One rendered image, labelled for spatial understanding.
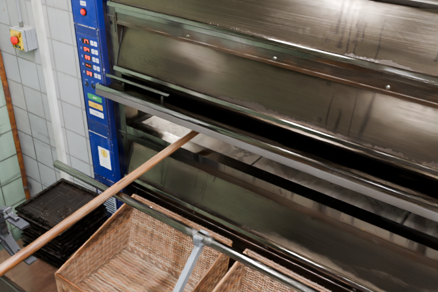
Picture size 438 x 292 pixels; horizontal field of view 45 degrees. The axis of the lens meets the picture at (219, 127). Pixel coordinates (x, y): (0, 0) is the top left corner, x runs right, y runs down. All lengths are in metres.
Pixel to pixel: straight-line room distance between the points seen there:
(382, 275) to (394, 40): 0.80
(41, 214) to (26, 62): 0.76
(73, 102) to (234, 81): 0.97
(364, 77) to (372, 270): 0.68
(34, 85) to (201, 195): 1.07
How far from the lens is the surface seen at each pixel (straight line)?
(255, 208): 2.02
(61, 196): 2.53
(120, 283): 2.39
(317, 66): 1.62
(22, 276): 2.54
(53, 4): 2.42
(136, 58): 2.09
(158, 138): 2.18
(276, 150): 1.62
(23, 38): 2.56
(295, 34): 1.61
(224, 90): 1.83
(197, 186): 2.16
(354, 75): 1.58
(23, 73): 2.80
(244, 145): 1.69
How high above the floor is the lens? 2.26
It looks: 29 degrees down
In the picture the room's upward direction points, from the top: straight up
